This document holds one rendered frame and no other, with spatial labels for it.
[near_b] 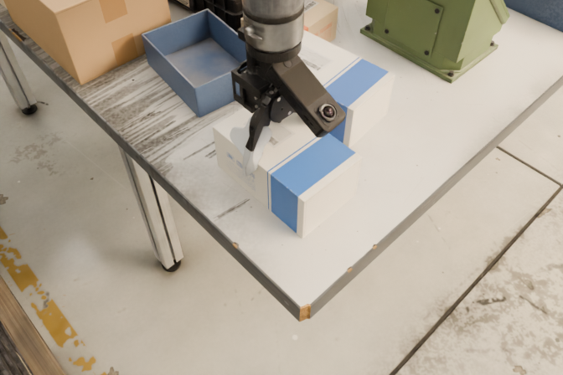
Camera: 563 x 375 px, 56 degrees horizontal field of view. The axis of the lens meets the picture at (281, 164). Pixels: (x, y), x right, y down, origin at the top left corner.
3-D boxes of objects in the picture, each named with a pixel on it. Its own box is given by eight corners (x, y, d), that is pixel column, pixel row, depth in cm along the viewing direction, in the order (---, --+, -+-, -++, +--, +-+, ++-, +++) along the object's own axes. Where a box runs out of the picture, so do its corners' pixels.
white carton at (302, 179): (355, 195, 83) (362, 156, 76) (302, 238, 78) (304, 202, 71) (271, 130, 93) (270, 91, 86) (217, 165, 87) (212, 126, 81)
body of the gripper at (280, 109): (271, 80, 80) (269, 10, 71) (311, 108, 76) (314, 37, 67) (232, 104, 76) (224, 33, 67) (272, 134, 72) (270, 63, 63)
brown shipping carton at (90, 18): (174, 38, 111) (162, -33, 99) (81, 85, 101) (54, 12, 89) (100, -15, 125) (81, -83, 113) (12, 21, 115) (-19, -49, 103)
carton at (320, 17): (292, 17, 116) (293, -14, 111) (335, 38, 111) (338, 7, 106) (242, 49, 108) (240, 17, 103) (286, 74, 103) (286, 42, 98)
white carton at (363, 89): (387, 113, 96) (395, 74, 89) (348, 149, 90) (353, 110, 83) (302, 68, 104) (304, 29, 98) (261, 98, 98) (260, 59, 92)
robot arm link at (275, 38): (317, 7, 63) (267, 35, 60) (315, 39, 67) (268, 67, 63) (275, -15, 67) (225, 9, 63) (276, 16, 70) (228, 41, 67)
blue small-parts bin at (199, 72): (266, 85, 101) (266, 56, 96) (198, 118, 95) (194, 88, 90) (211, 37, 111) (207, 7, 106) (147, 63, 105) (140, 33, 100)
